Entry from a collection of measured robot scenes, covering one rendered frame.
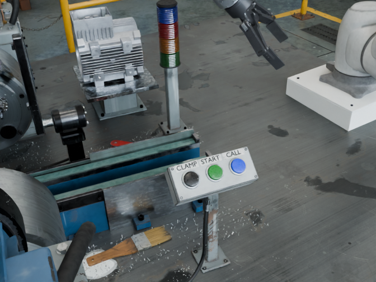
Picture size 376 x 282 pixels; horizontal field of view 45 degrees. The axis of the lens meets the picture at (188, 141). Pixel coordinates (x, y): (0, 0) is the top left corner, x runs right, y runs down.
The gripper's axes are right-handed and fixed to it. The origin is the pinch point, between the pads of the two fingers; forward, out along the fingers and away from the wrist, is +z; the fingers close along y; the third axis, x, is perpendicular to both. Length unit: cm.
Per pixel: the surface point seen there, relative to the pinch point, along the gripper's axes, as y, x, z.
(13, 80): 34, -42, -48
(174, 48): 4.4, -22.1, -20.5
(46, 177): 50, -45, -28
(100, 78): 6, -49, -28
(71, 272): 95, 14, -38
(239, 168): 53, 2, -9
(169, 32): 4.1, -19.6, -25.1
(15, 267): 97, 14, -43
